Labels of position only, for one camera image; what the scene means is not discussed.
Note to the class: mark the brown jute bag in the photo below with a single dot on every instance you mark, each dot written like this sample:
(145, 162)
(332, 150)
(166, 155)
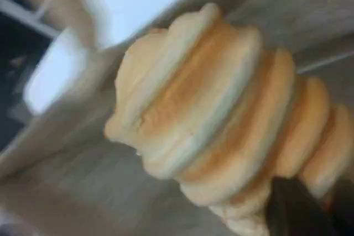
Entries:
(83, 191)

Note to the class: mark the long striped bread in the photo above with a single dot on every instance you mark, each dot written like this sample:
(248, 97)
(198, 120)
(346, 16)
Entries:
(207, 103)

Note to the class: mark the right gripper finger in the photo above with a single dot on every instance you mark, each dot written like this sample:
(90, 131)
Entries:
(296, 214)

